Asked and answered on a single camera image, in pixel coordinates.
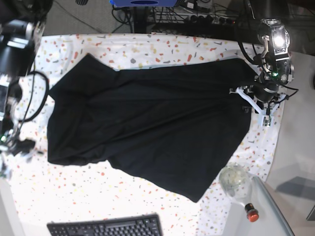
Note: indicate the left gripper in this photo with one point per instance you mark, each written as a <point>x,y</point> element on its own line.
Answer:
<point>263,90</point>

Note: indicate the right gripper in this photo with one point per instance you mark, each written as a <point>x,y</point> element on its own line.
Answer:
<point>11,147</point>

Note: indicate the black t-shirt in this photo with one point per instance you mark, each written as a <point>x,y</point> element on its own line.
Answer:
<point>176,126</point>

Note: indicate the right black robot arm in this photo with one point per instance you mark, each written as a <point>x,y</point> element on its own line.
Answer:
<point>22,24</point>

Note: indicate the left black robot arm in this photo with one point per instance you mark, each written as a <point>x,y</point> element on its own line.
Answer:
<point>274,60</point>

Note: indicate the terrazzo pattern tablecloth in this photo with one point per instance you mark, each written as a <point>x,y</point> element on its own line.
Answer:
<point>45,193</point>

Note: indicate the black power strip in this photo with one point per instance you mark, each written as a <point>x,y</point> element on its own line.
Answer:
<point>210,19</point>

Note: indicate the clear bottle orange cap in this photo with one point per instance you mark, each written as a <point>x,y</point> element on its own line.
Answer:
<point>236,183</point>

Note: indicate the black computer keyboard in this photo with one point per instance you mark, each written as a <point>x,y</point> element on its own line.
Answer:
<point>147,225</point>

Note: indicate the blue box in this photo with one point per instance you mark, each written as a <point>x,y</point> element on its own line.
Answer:
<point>144,3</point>

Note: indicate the black wire rack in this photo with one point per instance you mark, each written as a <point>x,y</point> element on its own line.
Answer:
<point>171,15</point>

